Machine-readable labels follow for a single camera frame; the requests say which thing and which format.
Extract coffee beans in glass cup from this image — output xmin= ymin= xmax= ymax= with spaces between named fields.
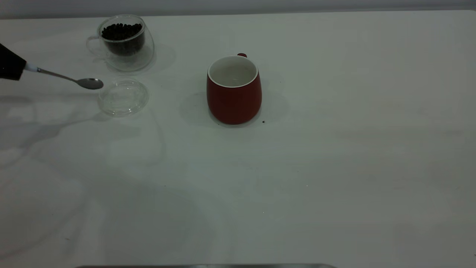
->
xmin=101 ymin=23 xmax=145 ymax=56

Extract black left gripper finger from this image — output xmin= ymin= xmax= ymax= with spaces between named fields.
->
xmin=0 ymin=65 xmax=25 ymax=81
xmin=0 ymin=43 xmax=27 ymax=69

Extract clear double-wall glass cup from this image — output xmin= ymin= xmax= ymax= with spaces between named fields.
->
xmin=86 ymin=15 xmax=155 ymax=72

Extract spoon with pale blue handle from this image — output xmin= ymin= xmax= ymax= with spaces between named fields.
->
xmin=24 ymin=63 xmax=104 ymax=90

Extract red ceramic mug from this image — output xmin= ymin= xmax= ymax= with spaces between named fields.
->
xmin=206 ymin=53 xmax=262 ymax=125

